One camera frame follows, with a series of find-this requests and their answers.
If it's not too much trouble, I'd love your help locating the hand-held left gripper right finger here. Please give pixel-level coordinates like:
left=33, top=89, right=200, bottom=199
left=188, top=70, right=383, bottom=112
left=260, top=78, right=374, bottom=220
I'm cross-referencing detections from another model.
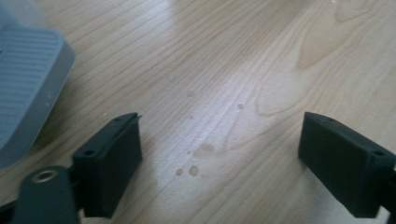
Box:
left=297, top=111, right=396, bottom=218

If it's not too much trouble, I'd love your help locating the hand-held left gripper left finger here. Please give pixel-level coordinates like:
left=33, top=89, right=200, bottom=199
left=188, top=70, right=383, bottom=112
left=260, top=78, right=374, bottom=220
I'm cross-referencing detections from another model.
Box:
left=72, top=112, right=144, bottom=218

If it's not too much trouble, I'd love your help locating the grey ribbed plastic box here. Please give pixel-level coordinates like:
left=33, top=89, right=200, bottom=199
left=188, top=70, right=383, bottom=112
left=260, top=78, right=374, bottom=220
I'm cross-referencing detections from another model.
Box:
left=0, top=26, right=77, bottom=171

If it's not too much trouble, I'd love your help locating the translucent plastic container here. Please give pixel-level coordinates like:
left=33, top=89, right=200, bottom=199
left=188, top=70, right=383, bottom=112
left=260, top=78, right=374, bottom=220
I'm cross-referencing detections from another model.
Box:
left=0, top=0, right=49, bottom=32

